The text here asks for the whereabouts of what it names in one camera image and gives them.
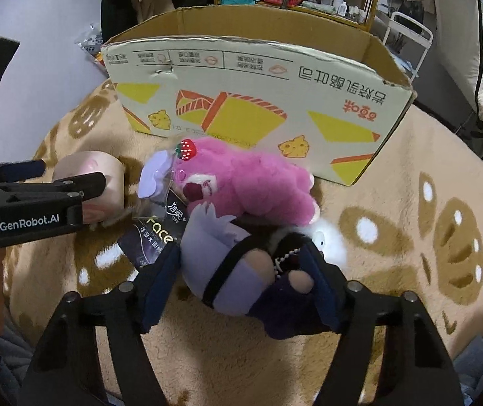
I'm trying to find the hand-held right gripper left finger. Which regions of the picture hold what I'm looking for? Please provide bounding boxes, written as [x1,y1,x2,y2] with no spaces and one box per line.
[17,241,183,406]

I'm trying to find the white fluffy plush toy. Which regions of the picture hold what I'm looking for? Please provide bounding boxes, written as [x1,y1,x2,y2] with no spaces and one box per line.
[305,218,350,271]

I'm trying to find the pink bear plush toy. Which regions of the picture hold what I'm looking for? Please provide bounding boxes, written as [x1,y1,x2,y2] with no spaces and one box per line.
[169,135,320,227]

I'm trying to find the white trolley cart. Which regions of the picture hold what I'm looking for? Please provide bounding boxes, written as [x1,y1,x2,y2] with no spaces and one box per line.
[381,10,434,81]

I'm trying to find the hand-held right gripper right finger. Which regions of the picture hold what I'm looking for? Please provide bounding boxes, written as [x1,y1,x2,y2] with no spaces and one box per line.
[296,241,464,406]

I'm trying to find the pile of snack packets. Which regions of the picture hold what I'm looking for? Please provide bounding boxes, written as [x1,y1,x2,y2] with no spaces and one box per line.
[74,23,107,66]

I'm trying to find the peach plush toy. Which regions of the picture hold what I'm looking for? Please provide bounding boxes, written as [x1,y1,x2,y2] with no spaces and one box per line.
[51,150,126,227]

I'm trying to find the purple bow in clear packet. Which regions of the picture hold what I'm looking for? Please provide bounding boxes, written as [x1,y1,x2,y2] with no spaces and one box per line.
[137,148,183,216]

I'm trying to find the dark hanging clothes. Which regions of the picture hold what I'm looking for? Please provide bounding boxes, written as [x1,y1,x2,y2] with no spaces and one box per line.
[100,0,140,43]

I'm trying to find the beige paw print blanket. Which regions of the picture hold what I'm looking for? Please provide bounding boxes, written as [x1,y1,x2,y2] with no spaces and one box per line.
[2,78,483,406]

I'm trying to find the person's blue jeans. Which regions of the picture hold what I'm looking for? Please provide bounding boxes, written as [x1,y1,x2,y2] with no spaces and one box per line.
[0,317,483,406]

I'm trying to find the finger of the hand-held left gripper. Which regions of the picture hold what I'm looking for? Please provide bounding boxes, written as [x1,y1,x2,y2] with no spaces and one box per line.
[0,160,46,184]
[0,172,107,204]

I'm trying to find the black tissue packet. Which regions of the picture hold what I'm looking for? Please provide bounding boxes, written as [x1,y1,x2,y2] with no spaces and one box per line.
[116,195,189,269]

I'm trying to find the purple and white plush doll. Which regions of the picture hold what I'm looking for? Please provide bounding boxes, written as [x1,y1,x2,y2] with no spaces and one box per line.
[180,203,335,341]

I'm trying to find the printed cardboard box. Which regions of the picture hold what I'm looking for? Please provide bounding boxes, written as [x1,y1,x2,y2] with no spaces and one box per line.
[100,4,415,187]

